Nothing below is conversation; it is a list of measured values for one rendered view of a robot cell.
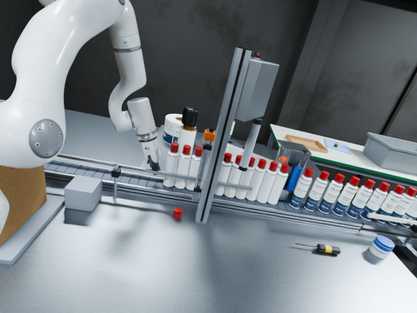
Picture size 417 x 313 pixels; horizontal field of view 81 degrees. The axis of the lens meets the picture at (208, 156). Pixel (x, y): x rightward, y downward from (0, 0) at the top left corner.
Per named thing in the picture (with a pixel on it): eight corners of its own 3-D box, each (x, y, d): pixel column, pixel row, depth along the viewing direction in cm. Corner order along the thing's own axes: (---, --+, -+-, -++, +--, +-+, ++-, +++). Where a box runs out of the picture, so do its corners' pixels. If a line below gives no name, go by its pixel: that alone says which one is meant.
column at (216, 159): (206, 217, 103) (249, 49, 75) (206, 224, 99) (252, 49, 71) (195, 215, 103) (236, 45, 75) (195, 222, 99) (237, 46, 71)
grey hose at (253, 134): (246, 167, 98) (262, 118, 89) (247, 172, 95) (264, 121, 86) (237, 166, 98) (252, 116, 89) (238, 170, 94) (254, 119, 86)
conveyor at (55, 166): (349, 217, 125) (352, 211, 124) (358, 228, 118) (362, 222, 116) (12, 160, 109) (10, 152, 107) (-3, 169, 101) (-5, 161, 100)
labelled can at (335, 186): (325, 208, 121) (343, 173, 112) (330, 215, 116) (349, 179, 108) (315, 207, 120) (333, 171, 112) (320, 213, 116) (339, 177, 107)
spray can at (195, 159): (196, 185, 115) (205, 146, 106) (196, 192, 110) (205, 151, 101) (185, 184, 114) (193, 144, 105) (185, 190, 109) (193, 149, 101)
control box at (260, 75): (264, 116, 93) (280, 64, 85) (244, 122, 79) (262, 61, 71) (241, 108, 97) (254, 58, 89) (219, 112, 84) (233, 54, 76)
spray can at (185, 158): (185, 184, 114) (193, 145, 105) (185, 190, 109) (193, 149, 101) (174, 182, 113) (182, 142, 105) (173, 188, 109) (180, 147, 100)
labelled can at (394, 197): (380, 217, 124) (401, 184, 115) (387, 224, 119) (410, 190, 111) (371, 216, 123) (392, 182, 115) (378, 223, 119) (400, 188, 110)
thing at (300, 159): (285, 187, 131) (303, 145, 120) (293, 202, 119) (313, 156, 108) (260, 183, 129) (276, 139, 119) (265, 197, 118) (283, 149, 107)
